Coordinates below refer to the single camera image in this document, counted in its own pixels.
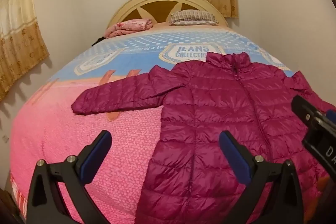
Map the magenta quilted puffer jacket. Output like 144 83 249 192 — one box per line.
72 52 333 223

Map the pink and blue bedspread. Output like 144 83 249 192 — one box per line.
10 24 329 224

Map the beige side curtain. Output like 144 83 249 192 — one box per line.
0 0 49 99

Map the striped grey pillow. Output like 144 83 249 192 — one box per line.
169 10 219 26

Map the dark object beside bed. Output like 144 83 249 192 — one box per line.
91 36 106 47

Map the cream wooden headboard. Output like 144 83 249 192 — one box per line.
108 0 228 27

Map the folded pink floral blanket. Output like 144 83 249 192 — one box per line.
104 19 153 39

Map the white wall switch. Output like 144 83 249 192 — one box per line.
2 135 9 143

